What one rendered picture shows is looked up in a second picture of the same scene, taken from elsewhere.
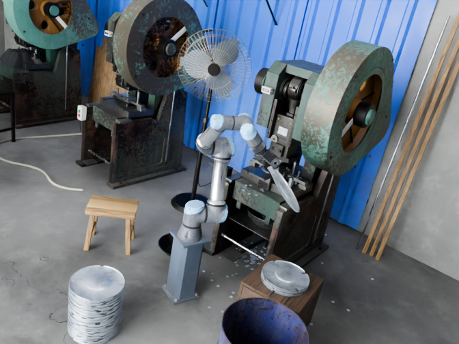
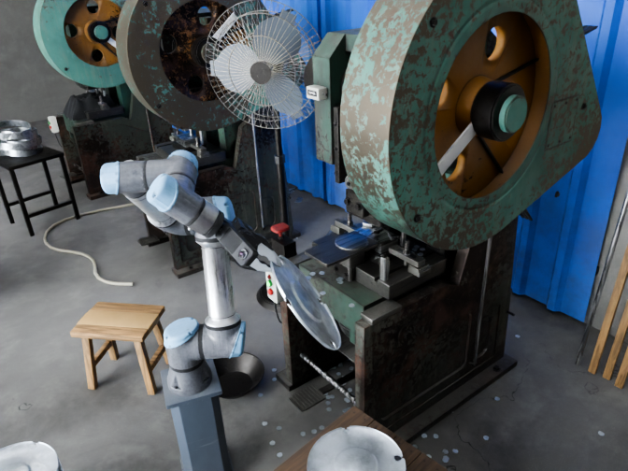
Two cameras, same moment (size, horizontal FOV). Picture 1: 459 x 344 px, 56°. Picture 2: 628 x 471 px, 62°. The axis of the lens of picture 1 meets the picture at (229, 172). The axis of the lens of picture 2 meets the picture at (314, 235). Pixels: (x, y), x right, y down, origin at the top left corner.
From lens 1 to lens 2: 1.34 m
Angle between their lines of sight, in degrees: 18
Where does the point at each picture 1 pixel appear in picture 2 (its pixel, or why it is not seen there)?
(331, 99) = (378, 90)
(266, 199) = (343, 299)
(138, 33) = (146, 36)
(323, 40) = not seen: outside the picture
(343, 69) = (401, 12)
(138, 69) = (162, 93)
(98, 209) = (90, 328)
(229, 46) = (280, 27)
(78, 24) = not seen: hidden behind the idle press
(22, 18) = (58, 50)
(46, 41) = (100, 77)
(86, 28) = not seen: hidden behind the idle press
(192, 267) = (202, 435)
